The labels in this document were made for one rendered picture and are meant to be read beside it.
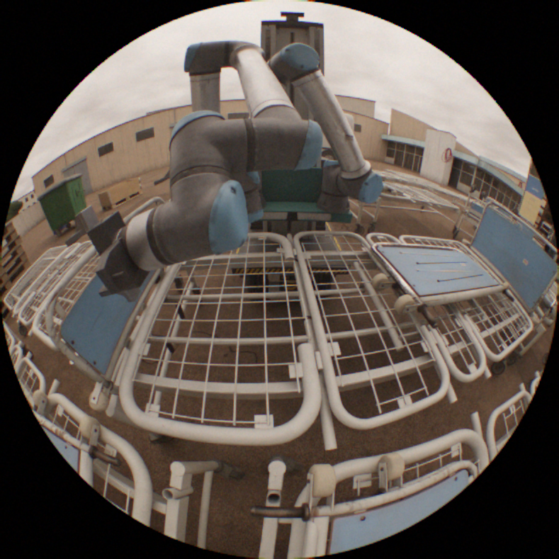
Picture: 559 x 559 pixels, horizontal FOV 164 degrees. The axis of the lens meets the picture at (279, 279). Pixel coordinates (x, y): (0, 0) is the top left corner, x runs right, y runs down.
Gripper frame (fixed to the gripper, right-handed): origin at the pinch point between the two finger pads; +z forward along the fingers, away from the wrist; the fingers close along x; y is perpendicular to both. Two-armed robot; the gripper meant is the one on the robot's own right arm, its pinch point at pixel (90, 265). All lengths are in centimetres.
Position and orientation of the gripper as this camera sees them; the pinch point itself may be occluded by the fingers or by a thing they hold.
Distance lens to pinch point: 46.2
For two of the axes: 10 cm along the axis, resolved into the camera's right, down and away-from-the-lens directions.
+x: -1.7, -7.5, -6.4
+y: -0.6, -6.4, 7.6
